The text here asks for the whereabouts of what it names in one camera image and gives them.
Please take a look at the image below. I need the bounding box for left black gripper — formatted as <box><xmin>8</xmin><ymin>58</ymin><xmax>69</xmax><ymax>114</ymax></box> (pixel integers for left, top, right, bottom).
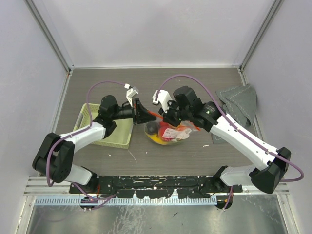
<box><xmin>111</xmin><ymin>98</ymin><xmax>156</xmax><ymax>125</ymax></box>

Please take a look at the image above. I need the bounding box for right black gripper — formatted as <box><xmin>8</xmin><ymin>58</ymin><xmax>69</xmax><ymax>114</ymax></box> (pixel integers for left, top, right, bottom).
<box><xmin>158</xmin><ymin>98</ymin><xmax>191</xmax><ymax>127</ymax></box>

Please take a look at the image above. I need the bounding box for dark purple toy plum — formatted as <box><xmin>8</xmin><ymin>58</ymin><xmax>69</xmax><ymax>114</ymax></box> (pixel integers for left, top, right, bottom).
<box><xmin>145</xmin><ymin>121</ymin><xmax>160</xmax><ymax>135</ymax></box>

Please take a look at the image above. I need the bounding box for red toy apple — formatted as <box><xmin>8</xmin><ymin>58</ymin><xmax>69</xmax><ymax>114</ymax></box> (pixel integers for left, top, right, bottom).
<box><xmin>158</xmin><ymin>121</ymin><xmax>171</xmax><ymax>141</ymax></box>

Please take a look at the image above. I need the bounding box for clear orange zip bag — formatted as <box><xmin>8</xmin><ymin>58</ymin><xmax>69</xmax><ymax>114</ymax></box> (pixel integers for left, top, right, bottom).
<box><xmin>144</xmin><ymin>111</ymin><xmax>200</xmax><ymax>145</ymax></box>

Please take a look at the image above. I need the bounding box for yellow toy banana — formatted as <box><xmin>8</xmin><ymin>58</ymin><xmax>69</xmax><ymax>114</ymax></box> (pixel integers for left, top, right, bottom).
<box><xmin>146</xmin><ymin>133</ymin><xmax>172</xmax><ymax>145</ymax></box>

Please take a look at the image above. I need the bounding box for green plastic basket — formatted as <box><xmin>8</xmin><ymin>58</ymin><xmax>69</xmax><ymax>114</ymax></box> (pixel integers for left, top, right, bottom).
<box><xmin>73</xmin><ymin>103</ymin><xmax>134</xmax><ymax>149</ymax></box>

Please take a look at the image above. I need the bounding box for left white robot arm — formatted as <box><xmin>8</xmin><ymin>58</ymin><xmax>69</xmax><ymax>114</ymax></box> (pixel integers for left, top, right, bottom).
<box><xmin>32</xmin><ymin>95</ymin><xmax>156</xmax><ymax>193</ymax></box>

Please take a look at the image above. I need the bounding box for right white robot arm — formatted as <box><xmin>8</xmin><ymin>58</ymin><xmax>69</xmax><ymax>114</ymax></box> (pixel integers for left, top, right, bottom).
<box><xmin>152</xmin><ymin>86</ymin><xmax>291</xmax><ymax>194</ymax></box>

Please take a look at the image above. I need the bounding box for grey folded cloth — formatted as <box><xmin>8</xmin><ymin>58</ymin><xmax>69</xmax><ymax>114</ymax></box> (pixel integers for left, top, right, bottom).
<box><xmin>216</xmin><ymin>84</ymin><xmax>257</xmax><ymax>130</ymax></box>

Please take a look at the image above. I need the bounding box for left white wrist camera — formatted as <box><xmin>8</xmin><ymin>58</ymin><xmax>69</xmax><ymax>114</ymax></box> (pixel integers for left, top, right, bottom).
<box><xmin>124</xmin><ymin>83</ymin><xmax>139</xmax><ymax>107</ymax></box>

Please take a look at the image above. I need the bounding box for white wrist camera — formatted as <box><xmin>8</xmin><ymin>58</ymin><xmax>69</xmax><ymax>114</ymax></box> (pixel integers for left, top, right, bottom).
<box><xmin>124</xmin><ymin>83</ymin><xmax>139</xmax><ymax>107</ymax></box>
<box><xmin>152</xmin><ymin>90</ymin><xmax>173</xmax><ymax>113</ymax></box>

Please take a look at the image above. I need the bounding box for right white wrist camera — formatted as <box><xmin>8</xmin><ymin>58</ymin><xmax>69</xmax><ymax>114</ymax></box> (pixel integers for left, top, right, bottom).
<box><xmin>152</xmin><ymin>90</ymin><xmax>173</xmax><ymax>113</ymax></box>

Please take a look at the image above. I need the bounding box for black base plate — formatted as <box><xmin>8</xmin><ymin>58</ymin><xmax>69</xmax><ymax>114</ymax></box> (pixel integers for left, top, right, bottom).
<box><xmin>81</xmin><ymin>175</ymin><xmax>230</xmax><ymax>199</ymax></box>

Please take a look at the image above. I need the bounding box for grey slotted cable duct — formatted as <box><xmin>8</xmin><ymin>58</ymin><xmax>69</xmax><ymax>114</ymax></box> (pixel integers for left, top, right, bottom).
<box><xmin>34</xmin><ymin>195</ymin><xmax>217</xmax><ymax>206</ymax></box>

